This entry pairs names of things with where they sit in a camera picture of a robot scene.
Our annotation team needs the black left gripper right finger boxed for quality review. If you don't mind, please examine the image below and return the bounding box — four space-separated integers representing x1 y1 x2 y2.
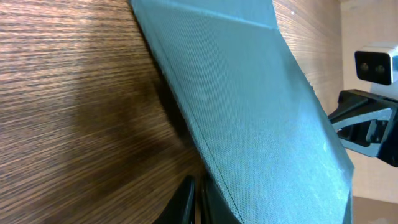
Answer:
201 174 241 224

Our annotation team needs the dark green box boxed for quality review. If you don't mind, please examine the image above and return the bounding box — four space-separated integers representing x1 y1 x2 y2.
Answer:
131 0 354 223

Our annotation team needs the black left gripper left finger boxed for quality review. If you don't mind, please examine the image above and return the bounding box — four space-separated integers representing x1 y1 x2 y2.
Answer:
153 175 196 224

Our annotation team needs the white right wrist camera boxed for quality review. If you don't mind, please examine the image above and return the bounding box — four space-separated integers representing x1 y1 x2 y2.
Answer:
354 42 397 85

